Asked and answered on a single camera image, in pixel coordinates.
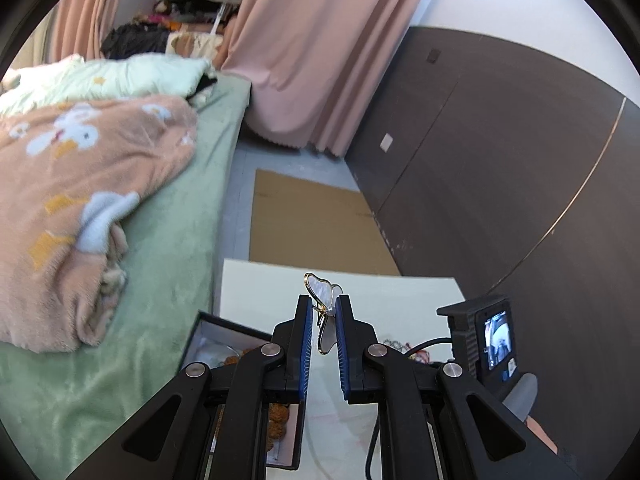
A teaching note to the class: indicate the bed with green sheet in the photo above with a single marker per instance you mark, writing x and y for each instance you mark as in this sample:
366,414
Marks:
165,270

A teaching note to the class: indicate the pearl butterfly hair clip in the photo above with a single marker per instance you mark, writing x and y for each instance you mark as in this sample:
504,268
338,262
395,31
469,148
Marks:
322,290

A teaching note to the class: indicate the white table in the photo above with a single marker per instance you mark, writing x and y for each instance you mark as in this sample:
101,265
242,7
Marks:
390,300

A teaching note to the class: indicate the wide pink curtain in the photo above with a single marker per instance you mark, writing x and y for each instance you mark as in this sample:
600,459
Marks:
320,50

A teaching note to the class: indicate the magenta cloth bundle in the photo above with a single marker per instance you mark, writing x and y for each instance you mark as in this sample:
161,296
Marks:
162,14

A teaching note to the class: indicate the cream patterned cloth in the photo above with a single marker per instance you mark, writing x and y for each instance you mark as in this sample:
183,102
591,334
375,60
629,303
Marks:
192,45

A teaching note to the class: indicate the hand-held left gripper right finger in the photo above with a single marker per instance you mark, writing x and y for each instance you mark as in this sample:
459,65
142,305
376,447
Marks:
342,355

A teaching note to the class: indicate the flat brown cardboard sheet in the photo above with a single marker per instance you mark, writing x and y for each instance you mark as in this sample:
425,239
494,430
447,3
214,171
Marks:
310,225

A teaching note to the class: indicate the dark wall switch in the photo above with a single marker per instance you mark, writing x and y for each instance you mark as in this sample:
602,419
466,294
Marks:
433,56

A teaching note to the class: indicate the pale green star duvet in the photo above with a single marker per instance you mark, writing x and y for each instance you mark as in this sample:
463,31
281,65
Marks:
130,75

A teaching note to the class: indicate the black jewelry box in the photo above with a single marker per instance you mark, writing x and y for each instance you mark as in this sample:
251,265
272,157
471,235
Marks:
207,342

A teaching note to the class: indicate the person's right hand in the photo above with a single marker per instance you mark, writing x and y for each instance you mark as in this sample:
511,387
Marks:
542,435

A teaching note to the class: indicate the narrow pink curtain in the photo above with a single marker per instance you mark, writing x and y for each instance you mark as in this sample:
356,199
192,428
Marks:
85,15

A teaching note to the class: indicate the pink printed fleece blanket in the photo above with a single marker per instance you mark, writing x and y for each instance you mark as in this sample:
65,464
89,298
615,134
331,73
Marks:
75,200

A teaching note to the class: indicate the pile of black clothing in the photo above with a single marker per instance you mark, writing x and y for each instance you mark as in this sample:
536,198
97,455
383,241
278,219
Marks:
132,42

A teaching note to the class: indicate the white wall socket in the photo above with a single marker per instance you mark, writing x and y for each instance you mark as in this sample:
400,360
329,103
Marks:
386,143

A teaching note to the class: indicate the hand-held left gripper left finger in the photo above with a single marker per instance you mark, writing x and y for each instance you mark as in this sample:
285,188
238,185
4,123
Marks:
306,355

